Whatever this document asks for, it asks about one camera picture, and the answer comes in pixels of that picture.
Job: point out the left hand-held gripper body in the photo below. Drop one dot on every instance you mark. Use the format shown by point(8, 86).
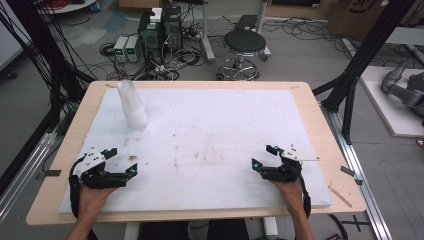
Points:
point(100, 178)

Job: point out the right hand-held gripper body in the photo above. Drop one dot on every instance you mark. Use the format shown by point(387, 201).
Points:
point(283, 172)

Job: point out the stack of clear plastic cups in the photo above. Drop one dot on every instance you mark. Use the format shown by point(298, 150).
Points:
point(133, 106)

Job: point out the person's left hand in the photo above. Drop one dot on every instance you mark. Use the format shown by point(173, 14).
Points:
point(95, 200)

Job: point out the person's right hand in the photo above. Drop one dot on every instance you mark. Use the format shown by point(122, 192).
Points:
point(290, 196)

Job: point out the wooden table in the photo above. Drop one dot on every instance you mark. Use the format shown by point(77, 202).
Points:
point(76, 133)

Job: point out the black tape strip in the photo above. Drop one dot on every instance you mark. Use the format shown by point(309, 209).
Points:
point(53, 173)

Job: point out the white table leg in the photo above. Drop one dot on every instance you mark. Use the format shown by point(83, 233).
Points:
point(132, 231)
point(270, 228)

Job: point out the white foam mat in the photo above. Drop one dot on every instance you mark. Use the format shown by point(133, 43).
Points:
point(206, 133)

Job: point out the thin wooden stick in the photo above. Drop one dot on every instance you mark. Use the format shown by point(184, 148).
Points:
point(340, 196)

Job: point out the grey tape strip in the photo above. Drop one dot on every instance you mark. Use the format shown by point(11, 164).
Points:
point(348, 171)

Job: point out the person's left leg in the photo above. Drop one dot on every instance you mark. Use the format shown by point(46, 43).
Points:
point(163, 231)

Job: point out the person's leg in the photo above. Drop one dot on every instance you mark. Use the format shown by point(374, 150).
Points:
point(228, 230)
point(163, 231)

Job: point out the person's right leg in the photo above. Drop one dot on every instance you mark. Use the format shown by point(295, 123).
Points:
point(228, 230)

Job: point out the grey power supply unit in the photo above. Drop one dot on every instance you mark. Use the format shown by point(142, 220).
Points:
point(132, 49)
point(120, 49)

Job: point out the black round stool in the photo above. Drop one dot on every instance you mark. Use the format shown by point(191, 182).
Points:
point(245, 41)

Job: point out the white stand leg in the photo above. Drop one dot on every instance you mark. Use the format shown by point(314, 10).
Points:
point(263, 30)
point(207, 40)

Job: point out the white platform board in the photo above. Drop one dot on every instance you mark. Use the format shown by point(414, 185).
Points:
point(388, 110)

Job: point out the black computer tower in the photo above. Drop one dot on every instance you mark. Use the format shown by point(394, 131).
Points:
point(172, 28)
point(150, 36)

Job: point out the black flat device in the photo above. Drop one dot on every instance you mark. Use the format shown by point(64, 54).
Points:
point(246, 21)

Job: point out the small white box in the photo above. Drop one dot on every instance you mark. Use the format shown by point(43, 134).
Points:
point(156, 15)

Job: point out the cardboard box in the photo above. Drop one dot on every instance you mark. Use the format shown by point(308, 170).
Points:
point(360, 16)

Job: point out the aluminium floor rail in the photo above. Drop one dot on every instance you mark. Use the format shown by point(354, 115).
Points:
point(363, 193)
point(23, 173)

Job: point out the black metal frame post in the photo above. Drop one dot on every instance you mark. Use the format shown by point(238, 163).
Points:
point(366, 50)

